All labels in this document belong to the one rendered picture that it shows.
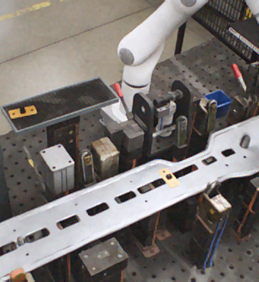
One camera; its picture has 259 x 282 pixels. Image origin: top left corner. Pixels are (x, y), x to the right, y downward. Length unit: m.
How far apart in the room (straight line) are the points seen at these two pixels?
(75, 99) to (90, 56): 2.25
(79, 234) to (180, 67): 1.41
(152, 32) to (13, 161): 0.79
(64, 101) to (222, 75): 1.22
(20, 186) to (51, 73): 1.83
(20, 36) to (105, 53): 0.72
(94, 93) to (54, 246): 0.54
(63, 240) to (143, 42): 0.80
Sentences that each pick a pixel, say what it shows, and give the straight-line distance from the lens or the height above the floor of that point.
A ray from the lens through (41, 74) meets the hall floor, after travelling 3.65.
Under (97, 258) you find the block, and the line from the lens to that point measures 1.35.
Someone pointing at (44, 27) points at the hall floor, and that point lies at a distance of 4.19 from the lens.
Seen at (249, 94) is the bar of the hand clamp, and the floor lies 1.10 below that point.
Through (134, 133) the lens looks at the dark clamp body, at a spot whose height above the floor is 1.08.
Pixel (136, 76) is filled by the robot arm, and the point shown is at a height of 1.03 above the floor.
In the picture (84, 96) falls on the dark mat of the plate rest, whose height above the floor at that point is 1.16.
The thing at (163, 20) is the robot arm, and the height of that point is 1.32.
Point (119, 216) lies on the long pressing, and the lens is 1.47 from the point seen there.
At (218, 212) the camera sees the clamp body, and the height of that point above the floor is 1.04.
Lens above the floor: 2.18
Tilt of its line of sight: 48 degrees down
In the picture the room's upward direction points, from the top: 7 degrees clockwise
